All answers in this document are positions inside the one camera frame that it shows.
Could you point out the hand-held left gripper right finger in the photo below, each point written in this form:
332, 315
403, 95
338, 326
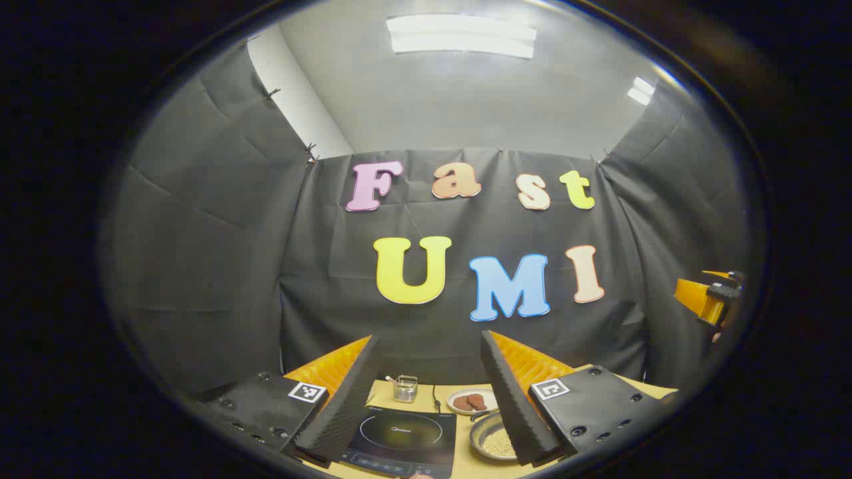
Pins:
512, 406

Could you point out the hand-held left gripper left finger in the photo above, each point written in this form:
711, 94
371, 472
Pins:
346, 406

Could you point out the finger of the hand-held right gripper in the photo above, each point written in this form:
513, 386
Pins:
729, 278
699, 299

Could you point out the black induction cooktop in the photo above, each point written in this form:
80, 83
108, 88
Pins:
406, 436

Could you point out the brown meat patty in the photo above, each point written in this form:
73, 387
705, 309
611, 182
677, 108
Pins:
462, 403
477, 401

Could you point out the pile of soybeans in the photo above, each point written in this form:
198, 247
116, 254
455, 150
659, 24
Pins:
499, 444

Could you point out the white round plate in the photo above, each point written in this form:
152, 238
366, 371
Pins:
459, 394

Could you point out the black backdrop cloth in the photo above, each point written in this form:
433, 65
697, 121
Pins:
319, 266

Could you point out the small ceiling light panel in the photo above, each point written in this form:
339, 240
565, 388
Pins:
641, 91

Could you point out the large ceiling light panel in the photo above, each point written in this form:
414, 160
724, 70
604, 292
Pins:
459, 36

